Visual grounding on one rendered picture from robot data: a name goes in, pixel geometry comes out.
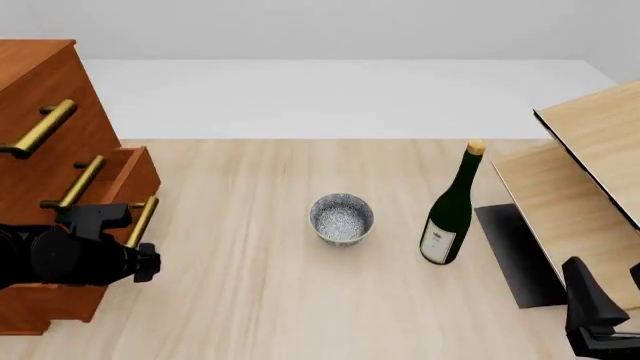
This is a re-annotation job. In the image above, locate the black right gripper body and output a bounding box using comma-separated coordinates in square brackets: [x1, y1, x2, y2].
[564, 324, 640, 360]

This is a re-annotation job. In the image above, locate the wooden drawer with short handle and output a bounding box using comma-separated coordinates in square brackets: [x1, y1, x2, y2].
[49, 145, 162, 324]

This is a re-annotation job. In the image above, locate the wooden drawer with long handle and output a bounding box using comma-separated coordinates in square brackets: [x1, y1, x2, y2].
[0, 48, 121, 166]

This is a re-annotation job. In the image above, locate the wooden drawer with medium handle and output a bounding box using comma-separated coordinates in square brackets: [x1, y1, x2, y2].
[0, 144, 126, 226]

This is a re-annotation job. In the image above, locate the brown wooden cabinet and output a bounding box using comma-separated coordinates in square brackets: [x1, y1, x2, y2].
[0, 39, 162, 336]

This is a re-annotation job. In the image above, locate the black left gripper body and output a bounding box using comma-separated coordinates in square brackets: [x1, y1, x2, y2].
[54, 202, 134, 238]

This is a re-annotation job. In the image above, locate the dark green wine bottle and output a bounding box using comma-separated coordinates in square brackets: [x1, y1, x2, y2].
[418, 138, 487, 267]

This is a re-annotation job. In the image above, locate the blue patterned ceramic bowl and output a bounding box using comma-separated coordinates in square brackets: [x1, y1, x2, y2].
[308, 192, 375, 249]

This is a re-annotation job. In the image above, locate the long brass drawer handle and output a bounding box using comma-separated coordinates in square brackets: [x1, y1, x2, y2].
[0, 98, 79, 161]

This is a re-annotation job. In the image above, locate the pale wood shelf unit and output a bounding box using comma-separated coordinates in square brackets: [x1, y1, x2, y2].
[473, 79, 640, 309]

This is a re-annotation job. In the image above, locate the short brass drawer handle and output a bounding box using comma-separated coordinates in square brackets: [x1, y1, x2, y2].
[124, 195, 160, 249]

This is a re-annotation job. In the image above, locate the medium brass drawer handle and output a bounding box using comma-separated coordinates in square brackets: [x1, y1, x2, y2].
[39, 154, 108, 210]

